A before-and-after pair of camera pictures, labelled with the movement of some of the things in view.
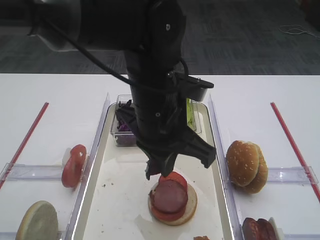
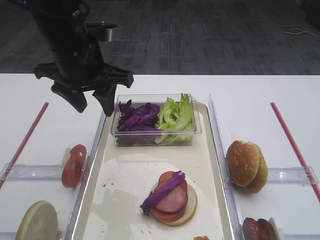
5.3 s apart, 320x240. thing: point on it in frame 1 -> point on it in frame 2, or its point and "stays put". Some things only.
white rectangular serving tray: (115, 205) stays put
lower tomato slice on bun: (167, 216) stays put
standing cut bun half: (40, 222) stays put
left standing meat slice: (249, 229) stays put
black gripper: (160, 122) -> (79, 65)
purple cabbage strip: (155, 167) -> (179, 177)
